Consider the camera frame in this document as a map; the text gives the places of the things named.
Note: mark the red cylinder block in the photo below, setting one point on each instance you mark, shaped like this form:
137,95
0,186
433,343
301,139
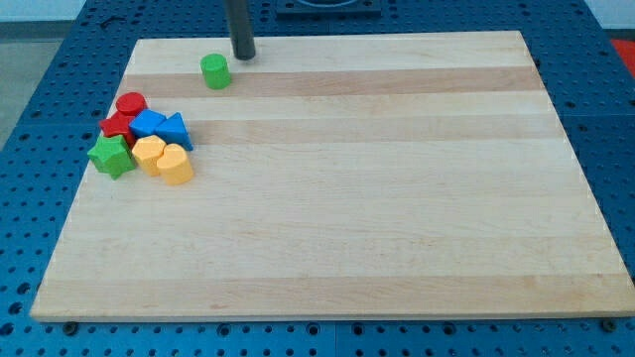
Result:
131,103

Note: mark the blue cube block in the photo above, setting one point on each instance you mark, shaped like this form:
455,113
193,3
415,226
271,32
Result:
146,123

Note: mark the wooden board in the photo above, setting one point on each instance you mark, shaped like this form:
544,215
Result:
406,176

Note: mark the yellow heart block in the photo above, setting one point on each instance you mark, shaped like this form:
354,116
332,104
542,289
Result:
174,165

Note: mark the green star block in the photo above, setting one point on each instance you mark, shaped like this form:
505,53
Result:
112,156

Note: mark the red star block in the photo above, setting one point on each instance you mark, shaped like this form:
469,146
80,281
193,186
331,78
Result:
118,124

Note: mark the green cylinder block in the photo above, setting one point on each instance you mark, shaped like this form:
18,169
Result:
215,71

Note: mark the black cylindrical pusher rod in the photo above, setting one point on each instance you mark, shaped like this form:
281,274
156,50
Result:
240,29

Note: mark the yellow hexagon block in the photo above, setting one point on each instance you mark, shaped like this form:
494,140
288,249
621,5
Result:
146,152

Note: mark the red object at edge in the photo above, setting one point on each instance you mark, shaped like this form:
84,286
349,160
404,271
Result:
626,51

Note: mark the blue triangle block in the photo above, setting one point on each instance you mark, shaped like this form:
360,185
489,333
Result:
174,131

